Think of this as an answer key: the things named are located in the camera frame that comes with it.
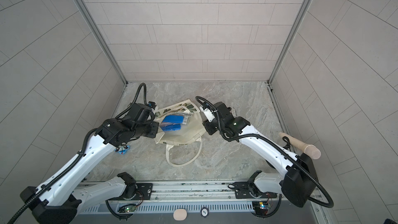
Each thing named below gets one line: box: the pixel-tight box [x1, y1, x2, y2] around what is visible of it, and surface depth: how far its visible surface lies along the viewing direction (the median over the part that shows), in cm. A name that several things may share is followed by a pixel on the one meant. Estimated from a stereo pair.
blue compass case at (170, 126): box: [159, 122, 182, 132], surface depth 92 cm
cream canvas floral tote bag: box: [154, 99, 207, 167], surface depth 81 cm
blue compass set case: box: [162, 114, 185, 123], surface depth 90 cm
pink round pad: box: [173, 208, 188, 221], surface depth 66 cm
